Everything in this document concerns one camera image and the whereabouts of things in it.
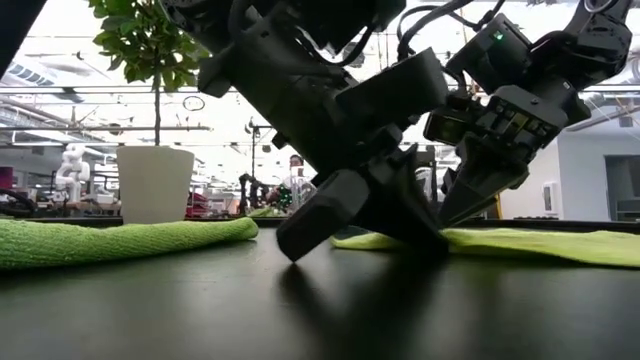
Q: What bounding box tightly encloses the hanging black ring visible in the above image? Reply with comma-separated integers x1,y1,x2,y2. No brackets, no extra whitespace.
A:
181,94,207,113

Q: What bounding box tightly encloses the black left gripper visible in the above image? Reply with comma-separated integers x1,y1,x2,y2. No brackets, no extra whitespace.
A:
198,9,450,264

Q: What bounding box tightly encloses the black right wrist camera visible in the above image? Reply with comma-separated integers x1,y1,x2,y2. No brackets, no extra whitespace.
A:
423,106,484,147

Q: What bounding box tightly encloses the white wall box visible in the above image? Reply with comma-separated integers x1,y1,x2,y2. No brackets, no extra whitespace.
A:
542,180,561,218

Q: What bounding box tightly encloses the black metal frame rig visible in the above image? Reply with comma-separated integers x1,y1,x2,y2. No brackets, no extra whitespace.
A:
244,117,281,201

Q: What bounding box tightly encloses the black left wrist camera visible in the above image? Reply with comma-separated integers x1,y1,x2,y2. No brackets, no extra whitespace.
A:
333,47,450,134

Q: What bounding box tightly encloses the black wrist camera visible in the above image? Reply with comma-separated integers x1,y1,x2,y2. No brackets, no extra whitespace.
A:
333,47,450,134
423,106,484,147

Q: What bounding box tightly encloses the green leafy plant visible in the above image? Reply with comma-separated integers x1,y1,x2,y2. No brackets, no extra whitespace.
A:
87,0,212,148

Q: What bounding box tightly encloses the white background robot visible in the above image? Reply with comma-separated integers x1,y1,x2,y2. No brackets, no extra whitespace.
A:
53,143,93,204

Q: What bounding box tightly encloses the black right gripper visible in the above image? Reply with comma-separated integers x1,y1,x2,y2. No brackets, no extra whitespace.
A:
438,82,592,229

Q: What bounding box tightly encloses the person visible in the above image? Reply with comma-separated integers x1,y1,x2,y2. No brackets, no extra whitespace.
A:
269,153,314,211

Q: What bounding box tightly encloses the white plant pot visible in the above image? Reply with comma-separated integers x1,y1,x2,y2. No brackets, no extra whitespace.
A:
115,145,197,226

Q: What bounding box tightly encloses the yellow-green microfiber towel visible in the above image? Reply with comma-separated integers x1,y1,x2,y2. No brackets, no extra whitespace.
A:
329,225,640,269

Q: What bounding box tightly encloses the green microfiber towel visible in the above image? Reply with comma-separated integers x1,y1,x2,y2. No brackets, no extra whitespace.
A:
0,216,260,272

